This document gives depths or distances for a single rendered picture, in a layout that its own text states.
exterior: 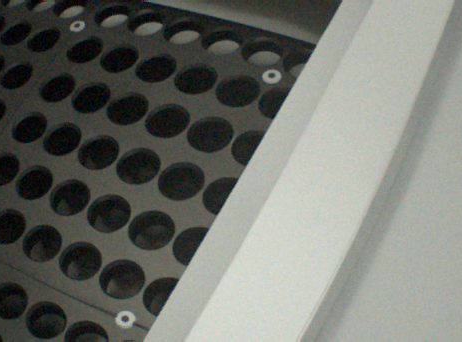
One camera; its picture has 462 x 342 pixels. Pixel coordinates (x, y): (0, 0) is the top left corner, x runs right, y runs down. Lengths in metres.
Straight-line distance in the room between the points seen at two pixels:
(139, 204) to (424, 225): 0.10
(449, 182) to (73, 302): 0.11
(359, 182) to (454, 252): 0.03
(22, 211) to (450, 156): 0.13
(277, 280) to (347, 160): 0.03
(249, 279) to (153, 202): 0.09
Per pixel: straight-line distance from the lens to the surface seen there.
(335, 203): 0.22
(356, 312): 0.22
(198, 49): 0.34
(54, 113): 0.33
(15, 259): 0.30
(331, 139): 0.23
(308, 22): 0.43
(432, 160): 0.25
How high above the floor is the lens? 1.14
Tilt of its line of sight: 52 degrees down
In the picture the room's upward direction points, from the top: 10 degrees counter-clockwise
